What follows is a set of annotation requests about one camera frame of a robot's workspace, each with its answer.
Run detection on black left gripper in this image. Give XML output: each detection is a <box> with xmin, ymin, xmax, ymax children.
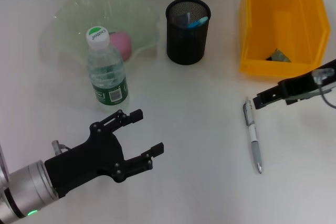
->
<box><xmin>44</xmin><ymin>109</ymin><xmax>165</xmax><ymax>198</ymax></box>

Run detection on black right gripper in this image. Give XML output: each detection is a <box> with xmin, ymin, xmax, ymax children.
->
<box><xmin>253</xmin><ymin>59</ymin><xmax>336</xmax><ymax>110</ymax></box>

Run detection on grey white ballpoint pen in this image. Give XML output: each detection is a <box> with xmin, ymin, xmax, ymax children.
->
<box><xmin>243</xmin><ymin>96</ymin><xmax>264</xmax><ymax>175</ymax></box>

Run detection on clear green-label water bottle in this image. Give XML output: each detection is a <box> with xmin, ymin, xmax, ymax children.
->
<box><xmin>85</xmin><ymin>25</ymin><xmax>129</xmax><ymax>106</ymax></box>

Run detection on pink plush peach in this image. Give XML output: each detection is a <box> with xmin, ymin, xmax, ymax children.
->
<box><xmin>109</xmin><ymin>31</ymin><xmax>133</xmax><ymax>62</ymax></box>

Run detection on light blue scissors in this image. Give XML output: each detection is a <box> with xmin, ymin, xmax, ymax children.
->
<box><xmin>186</xmin><ymin>16</ymin><xmax>209</xmax><ymax>29</ymax></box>

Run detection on transparent plastic ruler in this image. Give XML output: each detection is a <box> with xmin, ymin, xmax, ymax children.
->
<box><xmin>180</xmin><ymin>11</ymin><xmax>194</xmax><ymax>29</ymax></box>

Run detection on black mesh pen holder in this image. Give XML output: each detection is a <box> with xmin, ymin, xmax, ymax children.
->
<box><xmin>165</xmin><ymin>0</ymin><xmax>212</xmax><ymax>66</ymax></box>

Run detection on yellow plastic bin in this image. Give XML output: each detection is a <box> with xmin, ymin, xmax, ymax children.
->
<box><xmin>238</xmin><ymin>0</ymin><xmax>331</xmax><ymax>79</ymax></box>

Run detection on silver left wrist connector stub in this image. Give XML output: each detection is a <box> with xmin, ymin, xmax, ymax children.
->
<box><xmin>51</xmin><ymin>140</ymin><xmax>71</xmax><ymax>155</ymax></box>

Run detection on translucent green ruffled bowl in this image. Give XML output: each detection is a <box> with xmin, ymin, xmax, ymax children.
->
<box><xmin>51</xmin><ymin>0</ymin><xmax>161</xmax><ymax>70</ymax></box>

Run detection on right wrist cable with plugs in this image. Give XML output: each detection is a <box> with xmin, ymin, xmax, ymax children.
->
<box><xmin>312</xmin><ymin>68</ymin><xmax>336</xmax><ymax>109</ymax></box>

